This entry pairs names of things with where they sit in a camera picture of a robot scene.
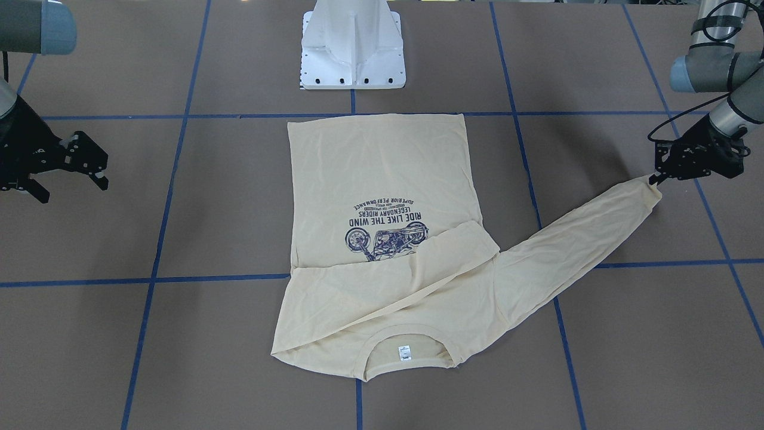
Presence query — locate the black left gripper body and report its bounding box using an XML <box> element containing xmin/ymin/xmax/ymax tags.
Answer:
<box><xmin>668</xmin><ymin>115</ymin><xmax>748</xmax><ymax>180</ymax></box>

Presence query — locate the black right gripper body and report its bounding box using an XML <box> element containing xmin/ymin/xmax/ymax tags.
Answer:
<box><xmin>1</xmin><ymin>96</ymin><xmax>64</xmax><ymax>191</ymax></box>

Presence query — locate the beige long-sleeve printed shirt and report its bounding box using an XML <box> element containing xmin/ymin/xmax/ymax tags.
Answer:
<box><xmin>271</xmin><ymin>114</ymin><xmax>661</xmax><ymax>382</ymax></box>

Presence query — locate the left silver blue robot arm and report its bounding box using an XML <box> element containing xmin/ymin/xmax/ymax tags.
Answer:
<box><xmin>648</xmin><ymin>1</ymin><xmax>763</xmax><ymax>185</ymax></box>

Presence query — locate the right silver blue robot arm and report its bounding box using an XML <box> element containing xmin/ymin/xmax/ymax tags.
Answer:
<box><xmin>1</xmin><ymin>1</ymin><xmax>109</xmax><ymax>204</ymax></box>

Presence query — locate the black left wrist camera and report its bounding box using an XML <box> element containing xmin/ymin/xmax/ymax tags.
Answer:
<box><xmin>654</xmin><ymin>140</ymin><xmax>680</xmax><ymax>179</ymax></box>

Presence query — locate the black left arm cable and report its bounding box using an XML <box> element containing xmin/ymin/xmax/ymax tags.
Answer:
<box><xmin>648</xmin><ymin>90</ymin><xmax>735</xmax><ymax>144</ymax></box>

